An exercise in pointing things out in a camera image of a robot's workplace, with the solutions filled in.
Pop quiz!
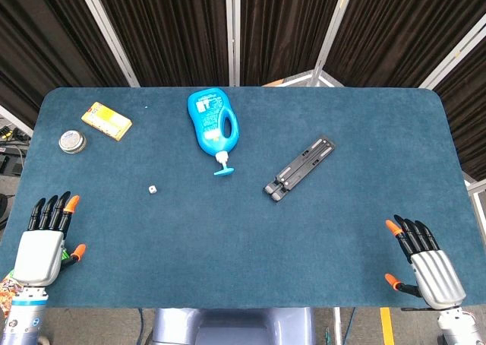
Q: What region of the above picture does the blue pump lotion bottle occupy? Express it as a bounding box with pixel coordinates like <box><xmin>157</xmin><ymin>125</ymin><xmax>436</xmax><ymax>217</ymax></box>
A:
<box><xmin>186</xmin><ymin>87</ymin><xmax>241</xmax><ymax>177</ymax></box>

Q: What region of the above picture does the blue felt table cover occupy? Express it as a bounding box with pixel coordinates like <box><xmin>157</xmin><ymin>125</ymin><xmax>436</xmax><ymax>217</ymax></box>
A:
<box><xmin>0</xmin><ymin>86</ymin><xmax>486</xmax><ymax>310</ymax></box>

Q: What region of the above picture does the black folding stand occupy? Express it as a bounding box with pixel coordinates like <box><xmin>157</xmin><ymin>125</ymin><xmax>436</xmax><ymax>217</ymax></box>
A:
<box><xmin>263</xmin><ymin>134</ymin><xmax>336</xmax><ymax>204</ymax></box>

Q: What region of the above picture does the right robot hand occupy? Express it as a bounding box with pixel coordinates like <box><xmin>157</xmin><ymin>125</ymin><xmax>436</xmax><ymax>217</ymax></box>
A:
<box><xmin>383</xmin><ymin>214</ymin><xmax>467</xmax><ymax>311</ymax></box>

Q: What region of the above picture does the yellow rectangular box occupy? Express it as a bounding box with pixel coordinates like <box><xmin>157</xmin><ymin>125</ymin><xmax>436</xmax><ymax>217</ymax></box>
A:
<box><xmin>80</xmin><ymin>101</ymin><xmax>134</xmax><ymax>142</ymax></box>

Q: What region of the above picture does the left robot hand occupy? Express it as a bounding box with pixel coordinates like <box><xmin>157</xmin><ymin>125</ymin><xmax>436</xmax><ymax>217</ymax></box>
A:
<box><xmin>13</xmin><ymin>191</ymin><xmax>87</xmax><ymax>287</ymax></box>

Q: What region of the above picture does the round silver tin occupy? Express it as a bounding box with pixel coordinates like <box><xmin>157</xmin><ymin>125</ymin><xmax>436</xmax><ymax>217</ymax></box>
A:
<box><xmin>58</xmin><ymin>129</ymin><xmax>87</xmax><ymax>155</ymax></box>

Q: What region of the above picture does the black folding screen curtain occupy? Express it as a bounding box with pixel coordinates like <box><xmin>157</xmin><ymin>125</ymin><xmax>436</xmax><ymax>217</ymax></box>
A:
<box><xmin>0</xmin><ymin>0</ymin><xmax>486</xmax><ymax>182</ymax></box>

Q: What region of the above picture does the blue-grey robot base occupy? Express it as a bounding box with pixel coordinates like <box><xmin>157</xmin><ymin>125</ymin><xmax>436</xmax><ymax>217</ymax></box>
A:
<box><xmin>147</xmin><ymin>307</ymin><xmax>317</xmax><ymax>345</ymax></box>

